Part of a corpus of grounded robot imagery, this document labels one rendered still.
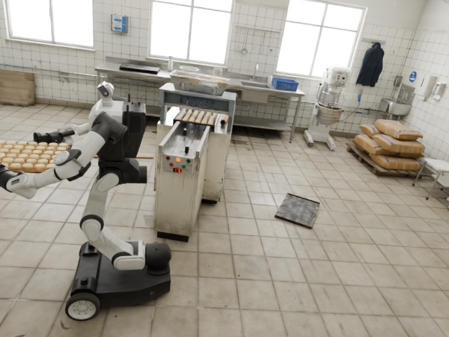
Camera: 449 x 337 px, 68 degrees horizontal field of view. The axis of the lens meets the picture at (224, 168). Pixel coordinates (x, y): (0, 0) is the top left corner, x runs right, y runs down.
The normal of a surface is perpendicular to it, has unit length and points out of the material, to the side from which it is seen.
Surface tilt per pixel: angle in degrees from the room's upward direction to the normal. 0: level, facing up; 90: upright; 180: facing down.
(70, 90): 90
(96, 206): 90
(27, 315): 0
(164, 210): 90
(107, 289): 0
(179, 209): 90
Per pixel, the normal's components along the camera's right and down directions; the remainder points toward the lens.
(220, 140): -0.07, 0.40
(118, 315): 0.14, -0.90
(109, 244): 0.22, 0.43
